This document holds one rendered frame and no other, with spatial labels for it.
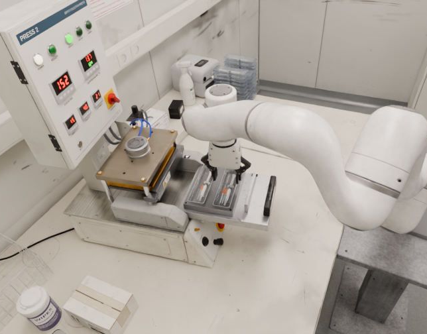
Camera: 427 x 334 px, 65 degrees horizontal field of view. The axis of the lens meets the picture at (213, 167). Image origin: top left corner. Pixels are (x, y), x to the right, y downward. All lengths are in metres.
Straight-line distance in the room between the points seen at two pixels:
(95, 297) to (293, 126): 0.84
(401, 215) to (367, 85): 2.53
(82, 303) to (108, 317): 0.10
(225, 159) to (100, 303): 0.58
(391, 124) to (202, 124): 0.41
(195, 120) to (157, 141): 0.38
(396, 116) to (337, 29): 2.67
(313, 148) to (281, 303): 0.70
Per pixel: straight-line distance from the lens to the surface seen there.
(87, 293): 1.19
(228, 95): 0.87
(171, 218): 1.07
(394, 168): 0.61
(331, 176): 0.58
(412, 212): 0.99
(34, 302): 1.17
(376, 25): 3.22
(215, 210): 1.07
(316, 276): 1.23
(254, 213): 1.08
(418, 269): 1.35
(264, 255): 1.25
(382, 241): 1.37
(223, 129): 0.78
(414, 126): 0.63
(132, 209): 1.12
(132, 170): 1.08
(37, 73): 0.96
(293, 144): 0.57
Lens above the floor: 1.80
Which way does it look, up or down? 42 degrees down
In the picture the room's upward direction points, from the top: 6 degrees counter-clockwise
